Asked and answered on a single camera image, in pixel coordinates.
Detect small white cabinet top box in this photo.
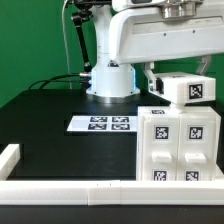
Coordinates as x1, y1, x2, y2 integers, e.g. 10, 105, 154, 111
156, 72, 216, 104

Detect white fence bar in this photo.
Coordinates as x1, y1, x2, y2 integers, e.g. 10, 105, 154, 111
215, 166, 224, 181
0, 144, 20, 181
0, 181, 224, 206

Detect white cabinet door panel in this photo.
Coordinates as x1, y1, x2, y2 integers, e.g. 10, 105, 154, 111
144, 117, 179, 181

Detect white cabinet body box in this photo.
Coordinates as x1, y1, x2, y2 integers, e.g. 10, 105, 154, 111
136, 106, 221, 181

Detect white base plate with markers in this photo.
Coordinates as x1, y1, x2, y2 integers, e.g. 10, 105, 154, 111
67, 115, 137, 132

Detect white hanging cable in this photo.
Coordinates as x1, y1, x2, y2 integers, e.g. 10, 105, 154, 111
61, 0, 73, 90

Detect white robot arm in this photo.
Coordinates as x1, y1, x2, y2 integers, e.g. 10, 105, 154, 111
75, 0, 224, 104

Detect white right fence bar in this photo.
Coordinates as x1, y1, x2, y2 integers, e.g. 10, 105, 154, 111
215, 166, 224, 181

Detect white front fence bar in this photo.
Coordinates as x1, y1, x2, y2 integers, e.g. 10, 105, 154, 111
0, 181, 224, 206

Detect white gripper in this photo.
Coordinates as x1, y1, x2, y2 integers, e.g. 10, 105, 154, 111
109, 6, 224, 94

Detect black cables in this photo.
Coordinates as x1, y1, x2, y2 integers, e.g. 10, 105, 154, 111
27, 73, 93, 90

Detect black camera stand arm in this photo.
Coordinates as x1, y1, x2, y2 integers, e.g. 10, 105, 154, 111
71, 0, 112, 72

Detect white left fence bar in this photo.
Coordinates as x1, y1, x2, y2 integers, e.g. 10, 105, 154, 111
0, 144, 20, 181

